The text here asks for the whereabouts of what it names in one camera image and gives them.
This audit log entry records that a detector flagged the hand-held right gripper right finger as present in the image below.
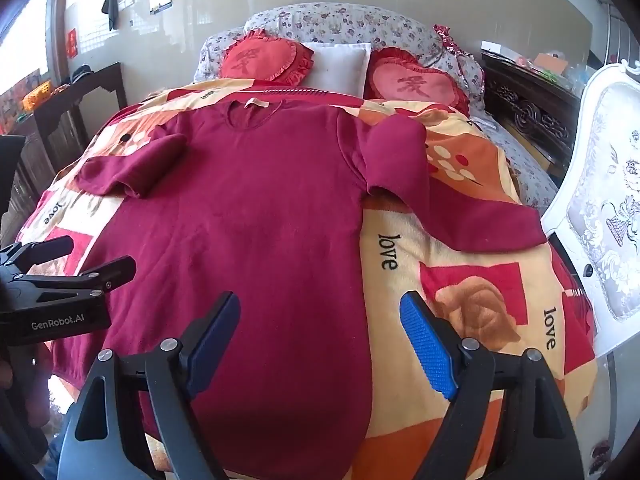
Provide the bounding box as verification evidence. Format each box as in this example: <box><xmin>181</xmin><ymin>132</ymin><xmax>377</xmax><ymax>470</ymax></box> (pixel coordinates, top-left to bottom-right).
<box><xmin>399</xmin><ymin>291</ymin><xmax>586</xmax><ymax>480</ymax></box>

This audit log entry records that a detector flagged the dark carved wooden table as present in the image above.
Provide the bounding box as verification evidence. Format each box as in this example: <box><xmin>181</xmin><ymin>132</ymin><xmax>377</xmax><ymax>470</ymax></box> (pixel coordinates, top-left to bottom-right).
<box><xmin>480</xmin><ymin>50</ymin><xmax>591</xmax><ymax>176</ymax></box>

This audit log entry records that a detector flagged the window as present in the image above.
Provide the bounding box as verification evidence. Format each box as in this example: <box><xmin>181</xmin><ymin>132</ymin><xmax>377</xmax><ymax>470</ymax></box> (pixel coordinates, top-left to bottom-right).
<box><xmin>0</xmin><ymin>0</ymin><xmax>57</xmax><ymax>92</ymax></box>

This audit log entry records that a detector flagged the maroon knit sweater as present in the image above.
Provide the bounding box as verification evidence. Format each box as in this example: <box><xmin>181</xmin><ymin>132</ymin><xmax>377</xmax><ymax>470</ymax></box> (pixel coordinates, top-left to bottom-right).
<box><xmin>52</xmin><ymin>95</ymin><xmax>548</xmax><ymax>480</ymax></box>

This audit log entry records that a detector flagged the dark wooden cabinet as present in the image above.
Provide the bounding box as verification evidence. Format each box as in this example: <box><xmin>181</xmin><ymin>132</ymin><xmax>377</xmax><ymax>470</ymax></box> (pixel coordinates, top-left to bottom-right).
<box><xmin>0</xmin><ymin>62</ymin><xmax>128</xmax><ymax>246</ymax></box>

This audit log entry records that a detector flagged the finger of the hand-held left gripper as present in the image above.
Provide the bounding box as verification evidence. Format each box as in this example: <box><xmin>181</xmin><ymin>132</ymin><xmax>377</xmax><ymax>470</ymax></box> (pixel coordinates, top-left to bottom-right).
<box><xmin>0</xmin><ymin>237</ymin><xmax>75</xmax><ymax>267</ymax></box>
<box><xmin>0</xmin><ymin>256</ymin><xmax>137</xmax><ymax>306</ymax></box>

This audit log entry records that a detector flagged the printed orange yellow blanket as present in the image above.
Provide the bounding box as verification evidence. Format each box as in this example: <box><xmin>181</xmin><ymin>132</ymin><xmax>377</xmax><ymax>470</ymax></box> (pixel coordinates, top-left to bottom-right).
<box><xmin>15</xmin><ymin>82</ymin><xmax>601</xmax><ymax>480</ymax></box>

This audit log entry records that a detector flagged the orange plastic basket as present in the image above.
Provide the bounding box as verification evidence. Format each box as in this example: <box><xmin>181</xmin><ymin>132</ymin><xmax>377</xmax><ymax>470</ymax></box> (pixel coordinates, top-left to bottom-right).
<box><xmin>21</xmin><ymin>80</ymin><xmax>53</xmax><ymax>111</ymax></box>

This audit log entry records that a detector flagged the floral bed sheet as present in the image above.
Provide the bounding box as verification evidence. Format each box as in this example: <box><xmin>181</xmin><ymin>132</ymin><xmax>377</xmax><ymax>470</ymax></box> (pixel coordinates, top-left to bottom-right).
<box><xmin>467</xmin><ymin>115</ymin><xmax>560</xmax><ymax>210</ymax></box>

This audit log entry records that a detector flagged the red heart pillow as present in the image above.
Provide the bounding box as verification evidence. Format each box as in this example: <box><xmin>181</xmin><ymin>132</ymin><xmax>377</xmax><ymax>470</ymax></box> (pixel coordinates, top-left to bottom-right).
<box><xmin>365</xmin><ymin>47</ymin><xmax>473</xmax><ymax>116</ymax></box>
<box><xmin>219</xmin><ymin>29</ymin><xmax>315</xmax><ymax>86</ymax></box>

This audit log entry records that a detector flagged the orange paper box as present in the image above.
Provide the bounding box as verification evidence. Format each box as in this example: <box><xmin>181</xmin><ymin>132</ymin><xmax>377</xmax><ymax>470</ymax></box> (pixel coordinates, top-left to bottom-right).
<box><xmin>537</xmin><ymin>54</ymin><xmax>570</xmax><ymax>75</ymax></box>

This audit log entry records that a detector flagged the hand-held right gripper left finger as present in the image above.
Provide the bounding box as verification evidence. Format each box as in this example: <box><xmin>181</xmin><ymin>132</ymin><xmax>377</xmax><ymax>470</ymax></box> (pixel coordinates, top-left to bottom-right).
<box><xmin>60</xmin><ymin>290</ymin><xmax>242</xmax><ymax>480</ymax></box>

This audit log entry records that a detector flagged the white ornate chair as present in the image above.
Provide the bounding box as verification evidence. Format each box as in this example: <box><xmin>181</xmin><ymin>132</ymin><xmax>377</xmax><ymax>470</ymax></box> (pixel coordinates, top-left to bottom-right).
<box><xmin>540</xmin><ymin>60</ymin><xmax>640</xmax><ymax>361</ymax></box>

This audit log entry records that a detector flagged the white pillow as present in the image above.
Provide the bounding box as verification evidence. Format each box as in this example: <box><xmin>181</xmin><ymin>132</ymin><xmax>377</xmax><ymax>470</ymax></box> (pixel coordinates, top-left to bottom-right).
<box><xmin>300</xmin><ymin>41</ymin><xmax>373</xmax><ymax>97</ymax></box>

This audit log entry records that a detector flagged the red patterned cloth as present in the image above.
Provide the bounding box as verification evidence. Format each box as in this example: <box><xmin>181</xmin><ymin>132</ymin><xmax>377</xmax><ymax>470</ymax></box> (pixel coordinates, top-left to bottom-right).
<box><xmin>432</xmin><ymin>24</ymin><xmax>473</xmax><ymax>56</ymax></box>

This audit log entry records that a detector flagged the metal bar rack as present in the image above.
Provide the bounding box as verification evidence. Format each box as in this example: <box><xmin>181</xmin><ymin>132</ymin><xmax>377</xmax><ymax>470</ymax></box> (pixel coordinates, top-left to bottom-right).
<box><xmin>597</xmin><ymin>0</ymin><xmax>640</xmax><ymax>66</ymax></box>

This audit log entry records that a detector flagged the dark hanging cloth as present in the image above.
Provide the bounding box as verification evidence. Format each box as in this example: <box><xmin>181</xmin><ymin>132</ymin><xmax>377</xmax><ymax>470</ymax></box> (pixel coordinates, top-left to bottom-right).
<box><xmin>101</xmin><ymin>0</ymin><xmax>121</xmax><ymax>31</ymax></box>

